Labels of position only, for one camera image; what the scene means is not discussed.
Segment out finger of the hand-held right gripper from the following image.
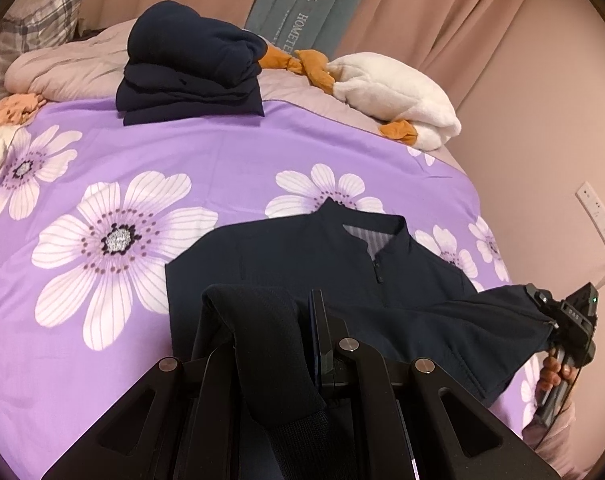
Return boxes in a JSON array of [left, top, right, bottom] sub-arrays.
[[525, 284, 559, 332]]

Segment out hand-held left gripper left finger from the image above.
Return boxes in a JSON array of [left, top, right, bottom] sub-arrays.
[[41, 305, 244, 480]]

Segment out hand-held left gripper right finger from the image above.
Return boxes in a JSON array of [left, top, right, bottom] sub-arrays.
[[308, 289, 565, 480]]

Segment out dark navy zip jacket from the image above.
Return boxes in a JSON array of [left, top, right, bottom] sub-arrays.
[[165, 199, 556, 480]]

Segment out person's right forearm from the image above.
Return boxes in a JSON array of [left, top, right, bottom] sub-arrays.
[[521, 396, 579, 467]]

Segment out folded navy clothes stack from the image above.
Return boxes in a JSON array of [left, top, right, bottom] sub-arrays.
[[116, 1, 269, 127]]

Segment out person's right hand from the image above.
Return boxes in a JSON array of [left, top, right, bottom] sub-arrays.
[[539, 354, 580, 393]]

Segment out purple floral bed sheet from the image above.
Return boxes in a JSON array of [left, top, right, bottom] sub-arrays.
[[0, 95, 548, 480]]

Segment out white and orange plush goose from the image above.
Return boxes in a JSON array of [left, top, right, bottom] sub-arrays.
[[258, 44, 463, 152]]

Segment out pink curtain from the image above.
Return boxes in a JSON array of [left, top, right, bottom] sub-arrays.
[[77, 0, 539, 112]]

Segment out orange patterned cloth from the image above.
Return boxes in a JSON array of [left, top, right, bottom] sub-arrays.
[[0, 92, 48, 129]]

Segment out pale pink quilt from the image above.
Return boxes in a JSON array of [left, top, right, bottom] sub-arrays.
[[5, 19, 470, 181]]

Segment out grey-green printed hanging cloth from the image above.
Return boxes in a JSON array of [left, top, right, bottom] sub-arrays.
[[245, 0, 371, 61]]

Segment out grey plaid pillow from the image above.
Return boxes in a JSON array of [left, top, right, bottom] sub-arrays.
[[0, 0, 97, 117]]

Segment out white wall socket strip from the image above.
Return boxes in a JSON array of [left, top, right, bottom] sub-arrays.
[[575, 181, 605, 257]]

